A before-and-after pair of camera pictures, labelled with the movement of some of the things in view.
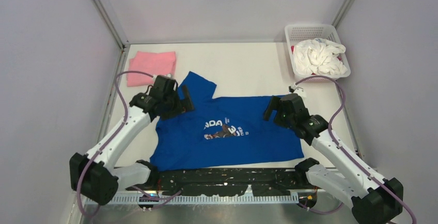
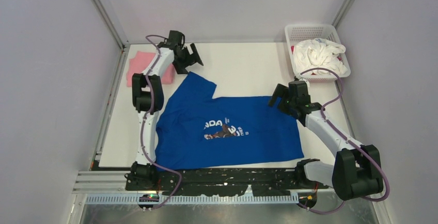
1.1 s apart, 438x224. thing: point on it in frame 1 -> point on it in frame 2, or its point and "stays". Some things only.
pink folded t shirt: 160,63 stays
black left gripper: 180,106 -> 192,59
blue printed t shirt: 219,129 stays
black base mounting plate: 259,182 stays
